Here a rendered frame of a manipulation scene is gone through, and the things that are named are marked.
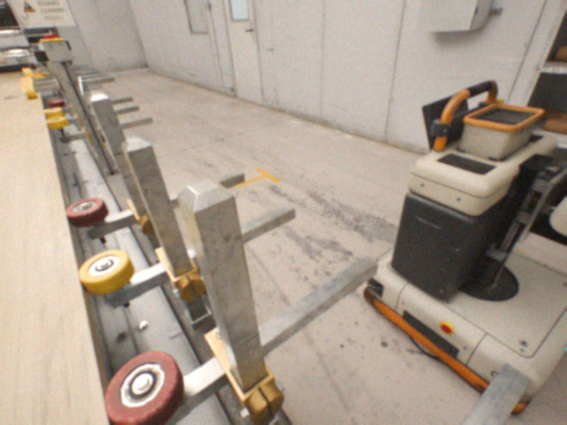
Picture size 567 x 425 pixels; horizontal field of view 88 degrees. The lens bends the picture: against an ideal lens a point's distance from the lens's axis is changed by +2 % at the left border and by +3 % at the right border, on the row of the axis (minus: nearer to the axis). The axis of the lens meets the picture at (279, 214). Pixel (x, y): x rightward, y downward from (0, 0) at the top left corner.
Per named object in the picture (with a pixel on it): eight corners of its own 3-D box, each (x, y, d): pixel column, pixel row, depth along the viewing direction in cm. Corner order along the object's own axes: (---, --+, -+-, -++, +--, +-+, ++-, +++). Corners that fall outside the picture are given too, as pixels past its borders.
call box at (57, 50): (73, 61, 111) (62, 37, 107) (74, 63, 106) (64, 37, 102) (51, 64, 108) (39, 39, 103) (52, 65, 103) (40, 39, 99)
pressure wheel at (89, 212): (106, 254, 70) (85, 215, 63) (79, 251, 71) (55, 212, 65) (128, 234, 76) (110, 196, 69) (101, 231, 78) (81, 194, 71)
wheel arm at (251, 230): (288, 215, 76) (287, 202, 74) (296, 220, 74) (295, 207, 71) (112, 301, 56) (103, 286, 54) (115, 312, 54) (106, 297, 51)
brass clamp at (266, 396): (240, 333, 49) (236, 314, 46) (289, 403, 40) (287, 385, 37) (206, 355, 46) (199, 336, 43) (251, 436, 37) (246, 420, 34)
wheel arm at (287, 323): (363, 267, 59) (365, 252, 57) (376, 277, 57) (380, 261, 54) (148, 419, 39) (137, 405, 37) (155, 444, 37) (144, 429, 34)
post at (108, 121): (171, 262, 86) (104, 90, 59) (175, 269, 83) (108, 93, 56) (159, 268, 84) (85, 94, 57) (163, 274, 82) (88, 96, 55)
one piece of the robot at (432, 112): (423, 172, 105) (411, 109, 100) (473, 145, 121) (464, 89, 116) (456, 169, 96) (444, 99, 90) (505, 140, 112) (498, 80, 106)
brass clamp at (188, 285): (185, 255, 66) (180, 238, 63) (211, 291, 57) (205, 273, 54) (159, 268, 63) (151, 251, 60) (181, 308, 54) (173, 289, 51)
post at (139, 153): (209, 326, 70) (143, 133, 43) (215, 336, 68) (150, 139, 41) (196, 335, 69) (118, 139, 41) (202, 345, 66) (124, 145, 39)
